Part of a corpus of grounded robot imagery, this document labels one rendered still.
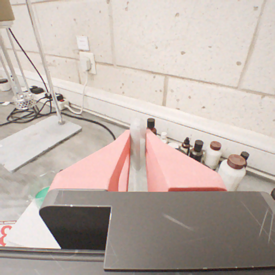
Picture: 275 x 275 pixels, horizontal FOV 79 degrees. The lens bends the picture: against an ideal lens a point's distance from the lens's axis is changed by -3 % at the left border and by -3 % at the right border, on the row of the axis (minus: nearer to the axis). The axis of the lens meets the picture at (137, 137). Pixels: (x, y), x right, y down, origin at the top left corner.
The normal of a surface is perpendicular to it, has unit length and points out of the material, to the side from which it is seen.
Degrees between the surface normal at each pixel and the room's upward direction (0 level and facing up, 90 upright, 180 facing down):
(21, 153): 0
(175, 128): 90
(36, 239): 0
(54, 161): 0
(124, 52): 90
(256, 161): 90
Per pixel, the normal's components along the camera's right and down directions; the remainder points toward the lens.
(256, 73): -0.55, 0.49
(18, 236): 0.00, -0.81
